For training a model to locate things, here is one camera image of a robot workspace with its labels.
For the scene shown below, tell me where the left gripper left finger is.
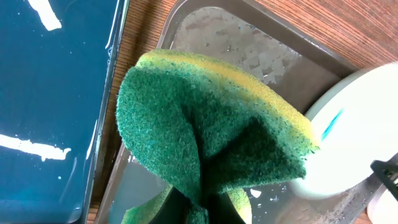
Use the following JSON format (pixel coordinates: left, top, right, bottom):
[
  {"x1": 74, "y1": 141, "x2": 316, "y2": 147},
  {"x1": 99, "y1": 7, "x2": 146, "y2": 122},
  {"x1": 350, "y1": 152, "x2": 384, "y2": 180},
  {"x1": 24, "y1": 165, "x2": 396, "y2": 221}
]
[{"x1": 157, "y1": 187, "x2": 191, "y2": 224}]

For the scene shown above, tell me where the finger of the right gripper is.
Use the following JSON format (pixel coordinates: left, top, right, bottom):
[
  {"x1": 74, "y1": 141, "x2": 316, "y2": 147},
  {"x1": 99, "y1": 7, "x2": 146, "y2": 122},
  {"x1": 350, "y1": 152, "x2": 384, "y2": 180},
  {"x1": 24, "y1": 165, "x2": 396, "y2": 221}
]
[{"x1": 371, "y1": 154, "x2": 398, "y2": 200}]

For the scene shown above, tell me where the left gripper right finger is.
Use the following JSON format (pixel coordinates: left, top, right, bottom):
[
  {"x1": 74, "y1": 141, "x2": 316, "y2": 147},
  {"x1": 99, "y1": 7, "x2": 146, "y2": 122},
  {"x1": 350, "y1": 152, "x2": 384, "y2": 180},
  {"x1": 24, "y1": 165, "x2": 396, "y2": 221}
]
[{"x1": 206, "y1": 193, "x2": 245, "y2": 224}]

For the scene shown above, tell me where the white plate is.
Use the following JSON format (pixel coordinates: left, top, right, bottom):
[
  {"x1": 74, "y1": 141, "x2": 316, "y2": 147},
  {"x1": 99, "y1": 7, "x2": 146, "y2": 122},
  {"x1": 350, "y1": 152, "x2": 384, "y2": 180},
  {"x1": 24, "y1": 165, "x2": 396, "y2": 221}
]
[
  {"x1": 290, "y1": 62, "x2": 397, "y2": 200},
  {"x1": 366, "y1": 185, "x2": 398, "y2": 224}
]

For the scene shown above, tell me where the green yellow sponge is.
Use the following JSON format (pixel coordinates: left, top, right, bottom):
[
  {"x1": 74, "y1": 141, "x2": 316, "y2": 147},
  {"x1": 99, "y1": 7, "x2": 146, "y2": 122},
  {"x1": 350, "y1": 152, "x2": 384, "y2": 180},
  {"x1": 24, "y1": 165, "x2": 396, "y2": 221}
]
[{"x1": 116, "y1": 49, "x2": 319, "y2": 223}]

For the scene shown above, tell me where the black tray with blue water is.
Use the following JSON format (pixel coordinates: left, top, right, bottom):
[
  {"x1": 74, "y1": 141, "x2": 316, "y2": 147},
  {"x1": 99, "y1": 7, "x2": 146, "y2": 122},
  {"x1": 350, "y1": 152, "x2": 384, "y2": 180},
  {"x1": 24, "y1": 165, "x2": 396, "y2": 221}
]
[{"x1": 1, "y1": 0, "x2": 129, "y2": 223}]

